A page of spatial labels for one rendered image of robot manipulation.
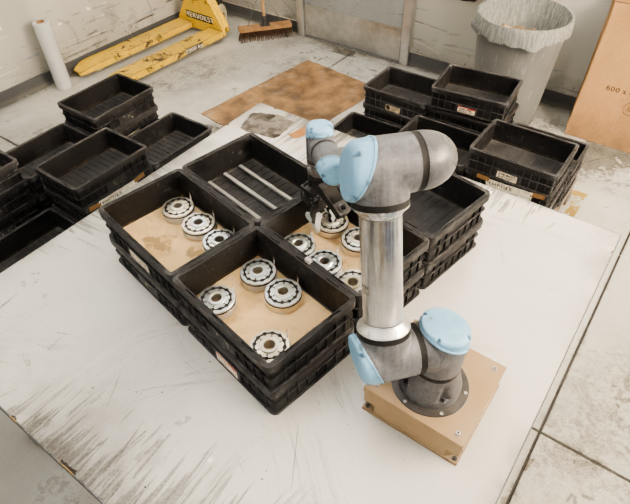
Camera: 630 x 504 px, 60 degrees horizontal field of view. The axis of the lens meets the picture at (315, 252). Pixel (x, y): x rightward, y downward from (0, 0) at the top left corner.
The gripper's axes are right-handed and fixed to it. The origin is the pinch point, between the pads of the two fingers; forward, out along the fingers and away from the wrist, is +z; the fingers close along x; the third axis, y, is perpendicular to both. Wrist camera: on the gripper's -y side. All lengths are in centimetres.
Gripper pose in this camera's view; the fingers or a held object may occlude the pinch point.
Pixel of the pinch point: (325, 227)
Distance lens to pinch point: 166.8
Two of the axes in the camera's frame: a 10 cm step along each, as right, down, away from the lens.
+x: -7.9, 4.5, -4.3
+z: 0.2, 7.1, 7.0
